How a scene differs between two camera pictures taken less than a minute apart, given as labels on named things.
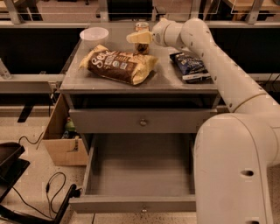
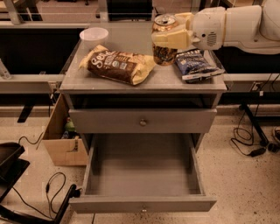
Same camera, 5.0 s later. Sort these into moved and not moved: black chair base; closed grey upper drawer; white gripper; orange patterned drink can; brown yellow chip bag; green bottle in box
Moved: white gripper; orange patterned drink can
Not moved: brown yellow chip bag; closed grey upper drawer; green bottle in box; black chair base
